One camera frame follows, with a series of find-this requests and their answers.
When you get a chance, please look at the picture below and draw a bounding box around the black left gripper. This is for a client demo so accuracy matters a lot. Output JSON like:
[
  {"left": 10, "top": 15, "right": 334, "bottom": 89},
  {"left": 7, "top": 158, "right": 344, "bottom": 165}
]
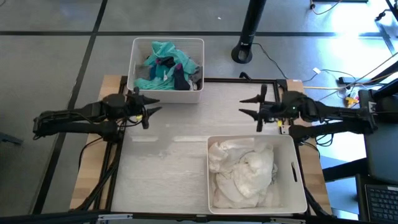
[{"left": 124, "top": 86, "right": 162, "bottom": 130}]

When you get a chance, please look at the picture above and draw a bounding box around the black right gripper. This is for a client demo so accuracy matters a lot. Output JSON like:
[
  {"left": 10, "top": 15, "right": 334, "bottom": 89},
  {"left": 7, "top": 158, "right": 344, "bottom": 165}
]
[{"left": 238, "top": 83, "right": 282, "bottom": 133}]

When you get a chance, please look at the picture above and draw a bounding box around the dark sock teal toe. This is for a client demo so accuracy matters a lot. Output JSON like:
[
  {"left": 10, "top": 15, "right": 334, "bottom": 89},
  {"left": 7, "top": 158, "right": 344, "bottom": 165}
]
[{"left": 173, "top": 63, "right": 191, "bottom": 91}]

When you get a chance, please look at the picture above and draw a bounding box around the dark sock maroon cuff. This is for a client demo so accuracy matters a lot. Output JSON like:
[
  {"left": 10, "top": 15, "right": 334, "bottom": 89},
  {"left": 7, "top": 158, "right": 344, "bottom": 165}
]
[{"left": 154, "top": 57, "right": 177, "bottom": 68}]

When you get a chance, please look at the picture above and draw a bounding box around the grey sock teal cuff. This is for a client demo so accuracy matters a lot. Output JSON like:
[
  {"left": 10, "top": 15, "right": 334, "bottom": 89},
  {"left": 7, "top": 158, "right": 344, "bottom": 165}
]
[{"left": 190, "top": 70, "right": 203, "bottom": 85}]

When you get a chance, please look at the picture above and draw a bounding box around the white plastic storage bin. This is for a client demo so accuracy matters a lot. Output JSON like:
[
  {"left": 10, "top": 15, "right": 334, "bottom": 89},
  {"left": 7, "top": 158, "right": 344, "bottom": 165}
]
[
  {"left": 206, "top": 134, "right": 308, "bottom": 215},
  {"left": 126, "top": 37, "right": 205, "bottom": 104}
]

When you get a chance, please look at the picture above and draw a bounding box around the teal garment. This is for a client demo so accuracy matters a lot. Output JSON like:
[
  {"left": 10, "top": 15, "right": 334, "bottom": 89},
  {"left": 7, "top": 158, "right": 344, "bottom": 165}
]
[{"left": 134, "top": 41, "right": 201, "bottom": 91}]

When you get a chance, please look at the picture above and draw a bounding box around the white garment black line print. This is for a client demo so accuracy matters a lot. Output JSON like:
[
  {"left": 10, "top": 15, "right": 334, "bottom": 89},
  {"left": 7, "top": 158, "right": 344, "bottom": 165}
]
[{"left": 239, "top": 149, "right": 279, "bottom": 200}]

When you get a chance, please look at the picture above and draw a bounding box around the plain white garment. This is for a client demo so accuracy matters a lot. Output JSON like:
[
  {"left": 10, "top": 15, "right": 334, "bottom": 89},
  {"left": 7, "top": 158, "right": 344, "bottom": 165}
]
[{"left": 208, "top": 138, "right": 277, "bottom": 208}]

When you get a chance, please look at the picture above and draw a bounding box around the white table mat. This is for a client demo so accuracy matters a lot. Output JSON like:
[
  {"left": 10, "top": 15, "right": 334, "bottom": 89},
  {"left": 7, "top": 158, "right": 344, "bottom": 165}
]
[{"left": 110, "top": 81, "right": 282, "bottom": 215}]

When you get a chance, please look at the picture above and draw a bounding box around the black pole with round base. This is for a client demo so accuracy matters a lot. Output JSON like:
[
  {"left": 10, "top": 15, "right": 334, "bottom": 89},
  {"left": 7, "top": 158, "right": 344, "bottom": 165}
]
[{"left": 231, "top": 0, "right": 267, "bottom": 65}]

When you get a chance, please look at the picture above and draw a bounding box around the black floor bar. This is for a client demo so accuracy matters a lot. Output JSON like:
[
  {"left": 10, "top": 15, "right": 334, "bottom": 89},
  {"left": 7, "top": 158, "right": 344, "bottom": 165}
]
[{"left": 338, "top": 76, "right": 398, "bottom": 85}]

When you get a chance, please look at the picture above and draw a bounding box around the grey floor foot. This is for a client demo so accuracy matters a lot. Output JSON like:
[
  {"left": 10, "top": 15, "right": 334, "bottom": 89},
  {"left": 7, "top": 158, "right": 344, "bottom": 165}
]
[{"left": 0, "top": 132, "right": 24, "bottom": 146}]

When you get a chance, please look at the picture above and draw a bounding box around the black beam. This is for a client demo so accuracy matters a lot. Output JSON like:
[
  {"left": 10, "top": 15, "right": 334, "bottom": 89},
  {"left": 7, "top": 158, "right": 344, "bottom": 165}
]
[{"left": 0, "top": 210, "right": 218, "bottom": 224}]

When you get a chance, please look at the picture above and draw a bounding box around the black laptop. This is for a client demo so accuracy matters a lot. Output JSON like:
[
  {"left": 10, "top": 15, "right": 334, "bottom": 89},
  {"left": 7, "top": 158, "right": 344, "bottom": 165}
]
[{"left": 357, "top": 88, "right": 398, "bottom": 223}]

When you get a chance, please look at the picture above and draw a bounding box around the black aluminium table frame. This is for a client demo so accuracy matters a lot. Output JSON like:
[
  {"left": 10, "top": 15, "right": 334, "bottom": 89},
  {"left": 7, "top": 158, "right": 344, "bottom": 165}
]
[{"left": 105, "top": 76, "right": 299, "bottom": 222}]

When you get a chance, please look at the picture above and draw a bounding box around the thin black floor cable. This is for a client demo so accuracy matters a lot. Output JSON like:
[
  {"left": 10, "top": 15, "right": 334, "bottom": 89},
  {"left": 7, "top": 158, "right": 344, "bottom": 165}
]
[{"left": 251, "top": 42, "right": 289, "bottom": 80}]

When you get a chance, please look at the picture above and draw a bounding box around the beige cable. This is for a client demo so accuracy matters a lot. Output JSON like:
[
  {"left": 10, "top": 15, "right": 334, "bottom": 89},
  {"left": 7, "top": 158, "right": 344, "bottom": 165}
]
[{"left": 303, "top": 51, "right": 398, "bottom": 91}]

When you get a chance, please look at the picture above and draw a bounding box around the black looped cable bundle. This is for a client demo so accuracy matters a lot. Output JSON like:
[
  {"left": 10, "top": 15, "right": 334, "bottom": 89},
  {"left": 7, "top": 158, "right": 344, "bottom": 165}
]
[{"left": 313, "top": 133, "right": 333, "bottom": 147}]

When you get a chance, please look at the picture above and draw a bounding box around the yellowish floor cable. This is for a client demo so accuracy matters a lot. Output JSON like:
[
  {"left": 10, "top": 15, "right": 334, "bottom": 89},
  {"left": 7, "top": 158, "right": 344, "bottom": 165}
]
[{"left": 310, "top": 0, "right": 343, "bottom": 16}]

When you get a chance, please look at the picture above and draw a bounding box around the silver bracket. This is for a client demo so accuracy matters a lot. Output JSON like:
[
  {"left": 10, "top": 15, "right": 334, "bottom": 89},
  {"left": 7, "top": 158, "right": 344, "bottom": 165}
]
[{"left": 98, "top": 213, "right": 133, "bottom": 222}]

